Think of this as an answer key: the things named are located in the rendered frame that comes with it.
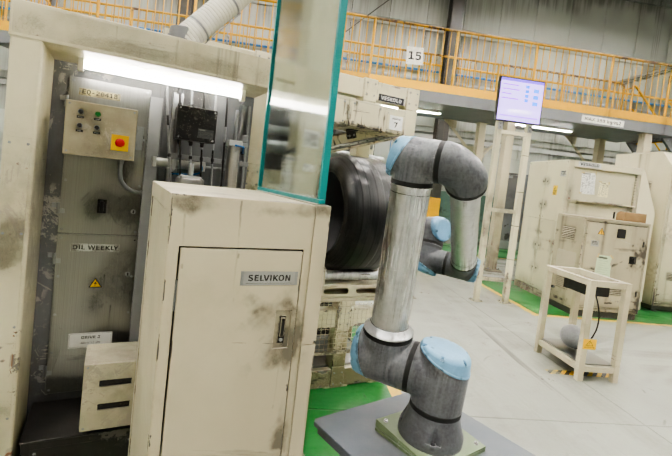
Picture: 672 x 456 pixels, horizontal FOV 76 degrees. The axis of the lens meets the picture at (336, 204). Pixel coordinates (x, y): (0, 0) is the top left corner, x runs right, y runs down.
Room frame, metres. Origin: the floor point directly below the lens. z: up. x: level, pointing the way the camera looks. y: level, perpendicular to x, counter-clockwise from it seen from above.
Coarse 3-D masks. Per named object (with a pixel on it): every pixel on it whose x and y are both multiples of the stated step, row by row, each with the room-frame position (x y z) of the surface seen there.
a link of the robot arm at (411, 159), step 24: (408, 144) 1.16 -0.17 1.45; (432, 144) 1.14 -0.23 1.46; (408, 168) 1.15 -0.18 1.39; (432, 168) 1.12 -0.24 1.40; (408, 192) 1.16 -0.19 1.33; (408, 216) 1.17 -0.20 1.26; (384, 240) 1.22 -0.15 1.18; (408, 240) 1.18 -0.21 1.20; (384, 264) 1.22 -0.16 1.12; (408, 264) 1.19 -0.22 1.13; (384, 288) 1.22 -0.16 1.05; (408, 288) 1.21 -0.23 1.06; (384, 312) 1.22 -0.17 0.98; (408, 312) 1.24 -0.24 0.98; (360, 336) 1.28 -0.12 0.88; (384, 336) 1.22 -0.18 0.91; (408, 336) 1.24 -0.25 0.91; (360, 360) 1.25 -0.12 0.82; (384, 360) 1.22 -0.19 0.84
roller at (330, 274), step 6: (330, 270) 1.98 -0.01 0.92; (336, 270) 2.00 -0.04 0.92; (342, 270) 2.01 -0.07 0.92; (348, 270) 2.03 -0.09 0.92; (354, 270) 2.04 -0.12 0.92; (360, 270) 2.06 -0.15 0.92; (366, 270) 2.07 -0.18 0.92; (372, 270) 2.09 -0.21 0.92; (378, 270) 2.11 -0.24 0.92; (330, 276) 1.96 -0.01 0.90; (336, 276) 1.98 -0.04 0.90; (342, 276) 1.99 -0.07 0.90; (348, 276) 2.00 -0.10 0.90; (354, 276) 2.02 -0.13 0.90; (360, 276) 2.03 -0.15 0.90; (366, 276) 2.05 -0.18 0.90; (372, 276) 2.07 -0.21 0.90
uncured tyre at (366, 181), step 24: (336, 168) 2.04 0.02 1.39; (360, 168) 1.98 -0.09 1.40; (384, 168) 2.07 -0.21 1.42; (336, 192) 2.42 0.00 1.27; (360, 192) 1.90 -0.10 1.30; (384, 192) 1.96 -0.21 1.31; (336, 216) 2.44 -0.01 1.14; (360, 216) 1.88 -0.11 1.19; (384, 216) 1.93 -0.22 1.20; (336, 240) 1.96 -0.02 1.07; (360, 240) 1.90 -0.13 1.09; (336, 264) 2.00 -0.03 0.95; (360, 264) 2.00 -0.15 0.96
